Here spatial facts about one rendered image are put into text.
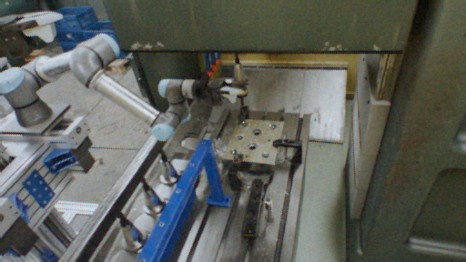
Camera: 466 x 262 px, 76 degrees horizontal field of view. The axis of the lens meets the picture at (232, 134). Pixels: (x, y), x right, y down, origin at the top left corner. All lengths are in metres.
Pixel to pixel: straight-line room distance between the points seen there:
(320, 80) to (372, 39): 1.49
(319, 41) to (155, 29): 0.37
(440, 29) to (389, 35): 0.08
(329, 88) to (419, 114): 1.39
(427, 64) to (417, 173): 0.30
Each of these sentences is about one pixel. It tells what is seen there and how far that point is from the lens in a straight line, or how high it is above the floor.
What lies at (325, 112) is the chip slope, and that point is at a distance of 2.00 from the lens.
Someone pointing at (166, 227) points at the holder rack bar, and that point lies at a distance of 0.83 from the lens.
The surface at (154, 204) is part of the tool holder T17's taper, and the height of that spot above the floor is 1.25.
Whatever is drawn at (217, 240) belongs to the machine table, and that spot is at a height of 0.90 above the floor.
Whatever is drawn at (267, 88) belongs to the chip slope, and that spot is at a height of 0.78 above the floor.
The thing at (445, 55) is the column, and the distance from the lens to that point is 0.68.
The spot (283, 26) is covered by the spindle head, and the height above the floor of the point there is 1.65.
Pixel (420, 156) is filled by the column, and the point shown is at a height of 1.35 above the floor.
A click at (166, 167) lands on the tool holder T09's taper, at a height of 1.27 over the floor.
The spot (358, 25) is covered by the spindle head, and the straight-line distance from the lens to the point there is 0.65.
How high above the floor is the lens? 1.88
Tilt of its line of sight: 39 degrees down
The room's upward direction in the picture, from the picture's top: 9 degrees counter-clockwise
